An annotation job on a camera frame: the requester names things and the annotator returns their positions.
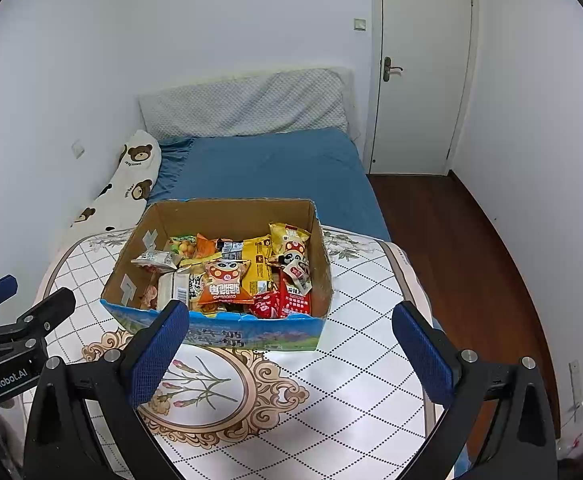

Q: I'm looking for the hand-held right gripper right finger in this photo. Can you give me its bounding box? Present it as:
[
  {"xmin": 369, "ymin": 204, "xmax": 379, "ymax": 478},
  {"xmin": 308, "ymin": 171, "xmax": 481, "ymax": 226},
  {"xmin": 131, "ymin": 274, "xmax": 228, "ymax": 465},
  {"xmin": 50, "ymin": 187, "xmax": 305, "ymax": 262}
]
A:
[{"xmin": 391, "ymin": 301, "xmax": 558, "ymax": 480}]

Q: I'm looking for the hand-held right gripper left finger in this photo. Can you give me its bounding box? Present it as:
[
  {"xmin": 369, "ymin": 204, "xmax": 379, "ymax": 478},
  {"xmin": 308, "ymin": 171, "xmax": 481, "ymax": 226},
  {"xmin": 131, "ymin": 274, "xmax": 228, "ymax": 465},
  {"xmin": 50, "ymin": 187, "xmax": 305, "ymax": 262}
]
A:
[{"xmin": 24, "ymin": 300, "xmax": 191, "ymax": 480}]

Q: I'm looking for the yellow clear snack packet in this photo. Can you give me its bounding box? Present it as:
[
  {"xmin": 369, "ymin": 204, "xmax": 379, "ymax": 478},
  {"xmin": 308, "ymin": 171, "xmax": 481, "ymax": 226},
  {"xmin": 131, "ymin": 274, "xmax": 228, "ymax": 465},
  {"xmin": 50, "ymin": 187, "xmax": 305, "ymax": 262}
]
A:
[{"xmin": 174, "ymin": 259, "xmax": 207, "ymax": 311}]

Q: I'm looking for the orange mushroom print snack packet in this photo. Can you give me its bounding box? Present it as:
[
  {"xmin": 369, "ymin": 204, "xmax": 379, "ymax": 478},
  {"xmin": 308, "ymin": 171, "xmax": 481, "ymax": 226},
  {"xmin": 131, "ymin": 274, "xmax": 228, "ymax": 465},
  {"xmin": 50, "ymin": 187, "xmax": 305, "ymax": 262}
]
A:
[{"xmin": 192, "ymin": 259, "xmax": 255, "ymax": 313}]

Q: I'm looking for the blue green printed cardboard box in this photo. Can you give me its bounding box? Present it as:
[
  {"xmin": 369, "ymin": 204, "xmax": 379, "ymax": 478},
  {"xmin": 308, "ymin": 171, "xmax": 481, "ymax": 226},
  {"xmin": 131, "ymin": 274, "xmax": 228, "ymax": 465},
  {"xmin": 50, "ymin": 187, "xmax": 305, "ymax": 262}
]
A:
[{"xmin": 100, "ymin": 198, "xmax": 333, "ymax": 352}]

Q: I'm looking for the silver white snack packet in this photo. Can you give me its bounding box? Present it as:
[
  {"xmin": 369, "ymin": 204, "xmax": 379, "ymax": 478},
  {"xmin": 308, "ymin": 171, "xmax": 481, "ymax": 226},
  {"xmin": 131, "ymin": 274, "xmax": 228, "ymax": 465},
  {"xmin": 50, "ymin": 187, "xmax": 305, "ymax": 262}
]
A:
[{"xmin": 130, "ymin": 250, "xmax": 180, "ymax": 273}]

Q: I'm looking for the red snack packet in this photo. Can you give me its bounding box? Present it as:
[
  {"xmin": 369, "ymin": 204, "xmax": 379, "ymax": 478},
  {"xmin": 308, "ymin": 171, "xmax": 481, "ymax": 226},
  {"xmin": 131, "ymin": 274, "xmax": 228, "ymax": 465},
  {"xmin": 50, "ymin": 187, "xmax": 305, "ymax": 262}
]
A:
[{"xmin": 278, "ymin": 272, "xmax": 313, "ymax": 319}]

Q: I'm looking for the pile of assorted packets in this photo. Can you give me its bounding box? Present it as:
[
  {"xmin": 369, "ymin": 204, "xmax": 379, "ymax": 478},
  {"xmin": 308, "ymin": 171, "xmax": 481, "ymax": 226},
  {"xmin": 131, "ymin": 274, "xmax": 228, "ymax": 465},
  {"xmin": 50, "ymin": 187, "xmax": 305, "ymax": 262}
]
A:
[{"xmin": 130, "ymin": 222, "xmax": 315, "ymax": 320}]

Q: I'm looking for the bear print pillow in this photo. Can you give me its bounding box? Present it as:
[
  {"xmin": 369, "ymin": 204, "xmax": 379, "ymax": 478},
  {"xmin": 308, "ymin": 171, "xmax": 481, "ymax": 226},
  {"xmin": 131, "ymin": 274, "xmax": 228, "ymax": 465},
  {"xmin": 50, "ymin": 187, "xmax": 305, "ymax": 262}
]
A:
[{"xmin": 69, "ymin": 130, "xmax": 162, "ymax": 233}]

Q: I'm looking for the bed with blue sheet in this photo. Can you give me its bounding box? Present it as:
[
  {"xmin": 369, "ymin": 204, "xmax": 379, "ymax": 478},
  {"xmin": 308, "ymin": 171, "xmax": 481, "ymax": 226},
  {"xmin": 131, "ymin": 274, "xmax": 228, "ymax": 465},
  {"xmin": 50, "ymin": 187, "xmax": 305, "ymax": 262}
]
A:
[{"xmin": 149, "ymin": 127, "xmax": 392, "ymax": 243}]

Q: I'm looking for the grey quilted headboard cushion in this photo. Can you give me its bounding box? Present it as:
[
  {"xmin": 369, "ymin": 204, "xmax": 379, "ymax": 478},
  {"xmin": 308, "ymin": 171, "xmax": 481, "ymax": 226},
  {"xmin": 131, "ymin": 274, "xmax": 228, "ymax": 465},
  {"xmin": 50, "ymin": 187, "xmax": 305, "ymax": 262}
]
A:
[{"xmin": 138, "ymin": 66, "xmax": 355, "ymax": 140}]

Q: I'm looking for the white door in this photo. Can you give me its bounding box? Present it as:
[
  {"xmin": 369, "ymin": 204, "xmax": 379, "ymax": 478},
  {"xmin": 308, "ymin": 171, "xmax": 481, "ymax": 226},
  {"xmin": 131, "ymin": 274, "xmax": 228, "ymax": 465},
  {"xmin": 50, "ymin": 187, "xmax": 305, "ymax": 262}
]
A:
[{"xmin": 371, "ymin": 0, "xmax": 475, "ymax": 176}]

